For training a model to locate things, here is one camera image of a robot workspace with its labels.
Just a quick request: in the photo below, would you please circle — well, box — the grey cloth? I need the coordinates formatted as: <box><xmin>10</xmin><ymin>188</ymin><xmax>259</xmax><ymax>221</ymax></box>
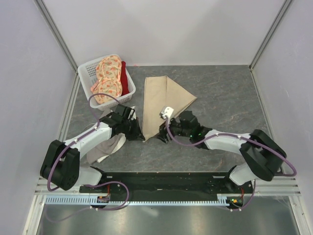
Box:
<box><xmin>87</xmin><ymin>135</ymin><xmax>126</xmax><ymax>164</ymax></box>

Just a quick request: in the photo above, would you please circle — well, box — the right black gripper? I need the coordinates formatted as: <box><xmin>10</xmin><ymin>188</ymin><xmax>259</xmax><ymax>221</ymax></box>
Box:
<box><xmin>154</xmin><ymin>115</ymin><xmax>191</xmax><ymax>144</ymax></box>

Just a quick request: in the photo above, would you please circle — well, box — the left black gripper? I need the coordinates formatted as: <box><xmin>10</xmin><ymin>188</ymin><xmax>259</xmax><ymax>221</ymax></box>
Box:
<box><xmin>121</xmin><ymin>117</ymin><xmax>145</xmax><ymax>141</ymax></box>

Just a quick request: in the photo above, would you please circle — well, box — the slotted cable duct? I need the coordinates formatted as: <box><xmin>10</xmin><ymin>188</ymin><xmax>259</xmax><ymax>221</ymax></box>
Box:
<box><xmin>45</xmin><ymin>195</ymin><xmax>229</xmax><ymax>206</ymax></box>

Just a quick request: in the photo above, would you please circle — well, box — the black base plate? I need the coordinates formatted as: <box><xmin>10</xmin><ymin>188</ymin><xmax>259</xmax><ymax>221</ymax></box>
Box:
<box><xmin>78</xmin><ymin>171</ymin><xmax>253</xmax><ymax>196</ymax></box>

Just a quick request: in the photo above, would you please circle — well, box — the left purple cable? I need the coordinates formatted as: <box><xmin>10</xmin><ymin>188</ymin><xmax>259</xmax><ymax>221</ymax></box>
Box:
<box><xmin>45</xmin><ymin>94</ymin><xmax>123</xmax><ymax>222</ymax></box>

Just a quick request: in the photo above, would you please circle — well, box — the red cloth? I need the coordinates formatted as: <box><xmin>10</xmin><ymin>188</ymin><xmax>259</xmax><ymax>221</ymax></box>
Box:
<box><xmin>120</xmin><ymin>61</ymin><xmax>129</xmax><ymax>96</ymax></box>

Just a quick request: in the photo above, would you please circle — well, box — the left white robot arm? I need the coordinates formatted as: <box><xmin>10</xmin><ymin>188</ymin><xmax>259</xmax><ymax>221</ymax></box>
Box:
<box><xmin>40</xmin><ymin>104</ymin><xmax>145</xmax><ymax>192</ymax></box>

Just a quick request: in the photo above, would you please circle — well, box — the beige cloth napkin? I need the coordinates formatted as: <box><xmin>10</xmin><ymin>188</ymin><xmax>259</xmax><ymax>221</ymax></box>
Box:
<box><xmin>142</xmin><ymin>75</ymin><xmax>197</xmax><ymax>140</ymax></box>

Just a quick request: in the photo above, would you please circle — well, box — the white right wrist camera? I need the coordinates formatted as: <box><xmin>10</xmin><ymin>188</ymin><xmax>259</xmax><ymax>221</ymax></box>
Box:
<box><xmin>160</xmin><ymin>106</ymin><xmax>174</xmax><ymax>119</ymax></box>

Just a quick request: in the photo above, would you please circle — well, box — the orange floral cloth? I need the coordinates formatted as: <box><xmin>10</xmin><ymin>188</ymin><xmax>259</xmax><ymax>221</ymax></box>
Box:
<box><xmin>90</xmin><ymin>55</ymin><xmax>122</xmax><ymax>98</ymax></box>

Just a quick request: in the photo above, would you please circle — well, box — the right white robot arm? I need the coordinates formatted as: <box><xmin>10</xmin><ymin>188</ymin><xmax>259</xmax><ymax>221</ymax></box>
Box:
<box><xmin>156</xmin><ymin>111</ymin><xmax>287</xmax><ymax>193</ymax></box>

